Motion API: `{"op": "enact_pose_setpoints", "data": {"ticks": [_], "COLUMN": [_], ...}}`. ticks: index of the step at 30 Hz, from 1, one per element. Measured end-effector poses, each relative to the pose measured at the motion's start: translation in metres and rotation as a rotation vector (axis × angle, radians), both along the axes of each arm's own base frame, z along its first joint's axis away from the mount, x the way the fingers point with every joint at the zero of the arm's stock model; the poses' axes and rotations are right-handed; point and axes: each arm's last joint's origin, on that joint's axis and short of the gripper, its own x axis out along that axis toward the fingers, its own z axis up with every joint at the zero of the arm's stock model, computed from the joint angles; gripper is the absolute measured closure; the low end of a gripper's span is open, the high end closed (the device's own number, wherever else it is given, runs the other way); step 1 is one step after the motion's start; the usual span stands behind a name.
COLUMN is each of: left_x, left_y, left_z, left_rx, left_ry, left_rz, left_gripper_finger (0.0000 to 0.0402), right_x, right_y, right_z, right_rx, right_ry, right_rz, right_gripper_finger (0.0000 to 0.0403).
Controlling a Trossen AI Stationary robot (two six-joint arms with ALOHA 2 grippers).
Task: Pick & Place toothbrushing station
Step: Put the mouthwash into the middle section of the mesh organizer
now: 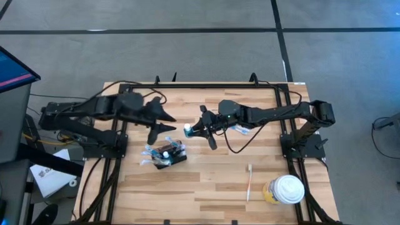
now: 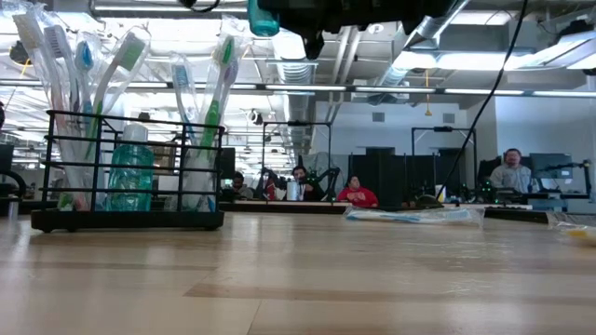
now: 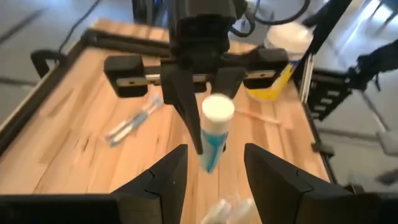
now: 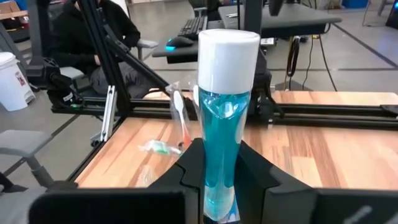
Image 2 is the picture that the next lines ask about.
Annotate black hanging ceiling camera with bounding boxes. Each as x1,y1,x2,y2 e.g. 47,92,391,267
8,40,32,66

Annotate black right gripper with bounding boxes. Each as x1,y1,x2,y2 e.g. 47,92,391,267
256,0,402,60

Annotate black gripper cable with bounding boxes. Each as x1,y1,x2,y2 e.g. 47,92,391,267
179,0,221,14
435,0,530,201

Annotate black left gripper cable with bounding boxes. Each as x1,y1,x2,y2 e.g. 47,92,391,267
179,0,221,14

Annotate black partition panels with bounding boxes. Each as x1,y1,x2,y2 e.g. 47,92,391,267
347,148,477,206

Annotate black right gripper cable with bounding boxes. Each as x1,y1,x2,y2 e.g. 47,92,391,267
435,0,530,201

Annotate teal mouthwash bottle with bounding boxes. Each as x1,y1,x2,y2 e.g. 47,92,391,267
105,123,156,213
246,0,281,38

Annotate blue toothbrush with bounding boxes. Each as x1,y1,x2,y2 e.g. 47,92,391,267
74,39,102,210
418,207,486,229

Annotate background computer monitor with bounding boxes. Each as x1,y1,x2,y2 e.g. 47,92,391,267
529,152,575,181

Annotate person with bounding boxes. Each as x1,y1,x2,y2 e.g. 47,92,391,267
335,174,380,209
230,170,255,201
488,147,535,194
291,165,327,202

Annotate long ceiling light strip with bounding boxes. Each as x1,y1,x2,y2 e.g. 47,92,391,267
0,79,596,99

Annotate silver ceiling duct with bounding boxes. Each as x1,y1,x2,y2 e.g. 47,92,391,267
265,27,323,157
372,0,472,101

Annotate black background rig frame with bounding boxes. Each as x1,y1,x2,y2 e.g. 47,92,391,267
411,126,479,187
261,120,333,199

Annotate black wire toothbrush caddy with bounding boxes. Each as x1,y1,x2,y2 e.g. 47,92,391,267
30,109,226,233

